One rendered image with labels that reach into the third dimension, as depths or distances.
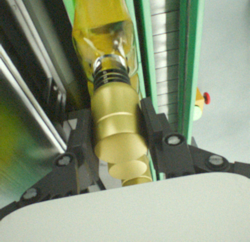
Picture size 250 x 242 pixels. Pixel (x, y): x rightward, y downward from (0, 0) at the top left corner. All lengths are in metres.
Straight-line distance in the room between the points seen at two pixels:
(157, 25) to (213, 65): 0.32
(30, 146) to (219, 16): 0.52
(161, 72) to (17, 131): 0.31
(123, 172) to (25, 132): 0.16
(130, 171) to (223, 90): 0.63
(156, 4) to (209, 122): 0.58
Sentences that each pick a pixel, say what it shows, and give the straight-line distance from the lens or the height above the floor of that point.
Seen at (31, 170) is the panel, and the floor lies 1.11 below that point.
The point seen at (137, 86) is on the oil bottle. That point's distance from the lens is 0.23.
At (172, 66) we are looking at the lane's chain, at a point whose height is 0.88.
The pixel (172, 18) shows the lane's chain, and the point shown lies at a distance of 0.43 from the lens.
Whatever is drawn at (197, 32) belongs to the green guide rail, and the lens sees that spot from 0.35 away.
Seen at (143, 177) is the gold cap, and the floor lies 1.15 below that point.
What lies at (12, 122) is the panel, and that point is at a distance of 0.28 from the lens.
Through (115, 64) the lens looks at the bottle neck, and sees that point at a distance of 0.17.
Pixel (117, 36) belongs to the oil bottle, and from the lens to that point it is 0.19.
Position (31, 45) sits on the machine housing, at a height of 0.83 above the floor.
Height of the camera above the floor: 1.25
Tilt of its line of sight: 42 degrees down
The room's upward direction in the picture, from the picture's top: 170 degrees clockwise
